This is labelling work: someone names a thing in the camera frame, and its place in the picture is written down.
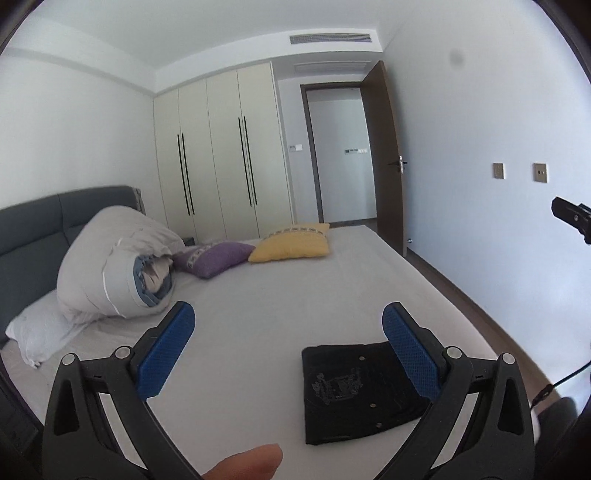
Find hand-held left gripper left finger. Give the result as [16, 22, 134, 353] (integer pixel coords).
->
[41, 301, 204, 480]

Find white wall air grille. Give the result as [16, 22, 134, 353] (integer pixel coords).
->
[294, 63, 368, 73]

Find yellow pillow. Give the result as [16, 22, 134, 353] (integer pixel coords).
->
[248, 222, 331, 264]

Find cream wardrobe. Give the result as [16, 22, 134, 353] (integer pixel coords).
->
[153, 62, 296, 243]

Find grey upholstered headboard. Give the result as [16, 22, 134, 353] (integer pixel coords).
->
[0, 185, 146, 349]

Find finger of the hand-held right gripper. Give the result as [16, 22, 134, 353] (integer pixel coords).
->
[551, 196, 591, 245]

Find black pants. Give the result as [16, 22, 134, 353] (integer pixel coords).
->
[301, 342, 432, 446]

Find ceiling air vent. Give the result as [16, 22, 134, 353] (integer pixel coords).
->
[289, 32, 372, 45]

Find brown wooden door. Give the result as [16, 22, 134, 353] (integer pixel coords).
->
[360, 60, 407, 258]

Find bed with white sheet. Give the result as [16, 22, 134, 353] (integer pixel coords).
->
[0, 224, 555, 480]

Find black cable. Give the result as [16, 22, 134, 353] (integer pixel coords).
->
[530, 360, 591, 409]

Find purple pillow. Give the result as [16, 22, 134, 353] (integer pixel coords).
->
[173, 241, 257, 279]

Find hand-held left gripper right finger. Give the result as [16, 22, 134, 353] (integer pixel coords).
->
[372, 301, 536, 480]

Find rolled beige duvet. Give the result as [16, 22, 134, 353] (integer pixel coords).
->
[56, 205, 188, 321]

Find brown door frame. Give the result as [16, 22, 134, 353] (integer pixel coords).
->
[300, 82, 379, 227]

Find person's left hand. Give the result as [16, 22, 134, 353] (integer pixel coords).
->
[201, 443, 283, 480]

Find white pillow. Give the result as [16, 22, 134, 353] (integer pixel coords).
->
[4, 291, 88, 369]

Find dark nightstand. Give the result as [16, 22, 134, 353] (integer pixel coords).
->
[0, 364, 42, 450]

